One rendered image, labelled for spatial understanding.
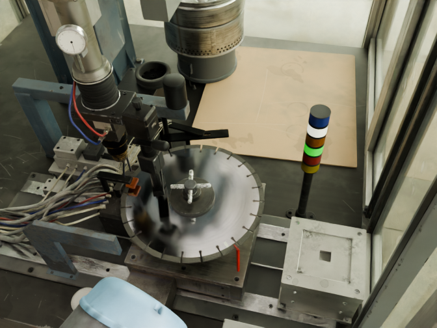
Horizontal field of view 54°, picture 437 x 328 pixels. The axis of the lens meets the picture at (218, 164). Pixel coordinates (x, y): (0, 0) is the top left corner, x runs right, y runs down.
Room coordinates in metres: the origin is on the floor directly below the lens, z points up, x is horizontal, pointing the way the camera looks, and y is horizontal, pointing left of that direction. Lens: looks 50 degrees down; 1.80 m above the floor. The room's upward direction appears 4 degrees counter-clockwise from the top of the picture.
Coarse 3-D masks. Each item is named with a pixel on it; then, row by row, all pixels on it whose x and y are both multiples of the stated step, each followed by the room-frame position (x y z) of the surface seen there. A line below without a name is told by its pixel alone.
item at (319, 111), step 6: (312, 108) 0.69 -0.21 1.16; (318, 108) 0.69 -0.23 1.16; (324, 108) 0.68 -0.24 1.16; (312, 114) 0.67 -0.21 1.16; (318, 114) 0.67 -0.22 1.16; (324, 114) 0.67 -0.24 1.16; (330, 114) 0.67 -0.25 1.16; (312, 120) 0.66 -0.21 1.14; (318, 120) 0.66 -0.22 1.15; (324, 120) 0.66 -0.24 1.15; (318, 126) 0.66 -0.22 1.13; (324, 126) 0.66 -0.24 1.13
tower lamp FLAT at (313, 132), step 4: (308, 124) 0.68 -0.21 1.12; (308, 128) 0.67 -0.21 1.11; (312, 128) 0.66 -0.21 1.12; (316, 128) 0.66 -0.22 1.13; (320, 128) 0.66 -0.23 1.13; (324, 128) 0.66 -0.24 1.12; (308, 132) 0.67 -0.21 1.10; (312, 132) 0.66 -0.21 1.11; (316, 132) 0.66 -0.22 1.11; (320, 132) 0.65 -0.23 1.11; (324, 132) 0.66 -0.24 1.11; (312, 136) 0.66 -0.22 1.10; (316, 136) 0.66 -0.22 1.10; (320, 136) 0.66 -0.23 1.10
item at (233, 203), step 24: (168, 168) 0.72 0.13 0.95; (192, 168) 0.71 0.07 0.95; (216, 168) 0.71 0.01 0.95; (240, 168) 0.70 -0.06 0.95; (144, 192) 0.65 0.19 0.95; (168, 192) 0.64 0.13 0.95; (216, 192) 0.63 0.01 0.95; (240, 192) 0.63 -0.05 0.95; (144, 216) 0.57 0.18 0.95; (168, 216) 0.57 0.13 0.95; (192, 216) 0.56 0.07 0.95; (216, 216) 0.56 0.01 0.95; (240, 216) 0.56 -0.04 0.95; (144, 240) 0.51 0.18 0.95; (168, 240) 0.50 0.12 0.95; (192, 240) 0.50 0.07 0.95; (216, 240) 0.50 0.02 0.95
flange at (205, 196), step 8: (176, 184) 0.66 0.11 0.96; (176, 192) 0.63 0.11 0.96; (184, 192) 0.62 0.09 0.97; (200, 192) 0.62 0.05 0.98; (208, 192) 0.62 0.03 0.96; (176, 200) 0.61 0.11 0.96; (184, 200) 0.60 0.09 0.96; (192, 200) 0.60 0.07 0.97; (200, 200) 0.60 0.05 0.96; (208, 200) 0.60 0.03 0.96; (176, 208) 0.58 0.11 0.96; (184, 208) 0.58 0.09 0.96; (192, 208) 0.58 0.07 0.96; (200, 208) 0.58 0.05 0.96; (208, 208) 0.58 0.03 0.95
